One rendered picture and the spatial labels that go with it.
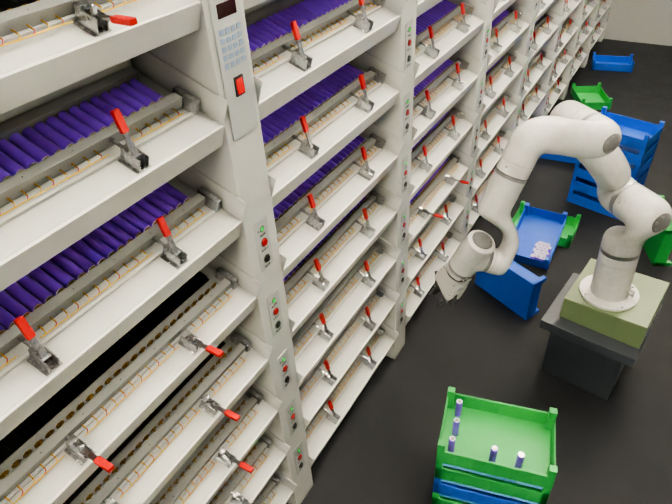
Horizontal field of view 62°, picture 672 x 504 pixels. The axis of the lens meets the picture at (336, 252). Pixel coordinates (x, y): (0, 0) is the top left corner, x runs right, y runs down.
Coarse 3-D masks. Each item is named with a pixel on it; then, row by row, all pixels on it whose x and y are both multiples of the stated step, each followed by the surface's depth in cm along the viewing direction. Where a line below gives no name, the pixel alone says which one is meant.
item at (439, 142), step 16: (448, 112) 223; (464, 112) 224; (432, 128) 212; (448, 128) 219; (464, 128) 222; (416, 144) 202; (432, 144) 209; (448, 144) 211; (416, 160) 200; (432, 160) 202; (416, 176) 193; (416, 192) 193
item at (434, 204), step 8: (456, 152) 236; (464, 160) 237; (472, 160) 235; (456, 168) 235; (464, 168) 237; (456, 176) 231; (440, 184) 225; (448, 184) 226; (456, 184) 232; (440, 192) 222; (448, 192) 223; (416, 200) 215; (432, 200) 217; (440, 200) 218; (424, 208) 213; (432, 208) 214; (416, 224) 206; (424, 224) 208; (416, 232) 203; (408, 240) 197
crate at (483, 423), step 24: (480, 408) 164; (504, 408) 161; (528, 408) 158; (552, 408) 155; (480, 432) 159; (504, 432) 158; (528, 432) 158; (552, 432) 155; (456, 456) 148; (480, 456) 153; (504, 456) 152; (528, 456) 152; (552, 456) 149; (528, 480) 145; (552, 480) 142
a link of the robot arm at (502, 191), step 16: (496, 176) 149; (496, 192) 149; (512, 192) 148; (480, 208) 154; (496, 208) 151; (512, 208) 153; (496, 224) 154; (512, 224) 154; (512, 240) 155; (496, 256) 160; (512, 256) 158; (496, 272) 161
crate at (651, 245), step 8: (664, 232) 248; (648, 240) 265; (656, 240) 256; (664, 240) 250; (648, 248) 265; (656, 248) 256; (664, 248) 253; (648, 256) 264; (656, 256) 256; (664, 256) 256; (656, 264) 259; (664, 264) 258
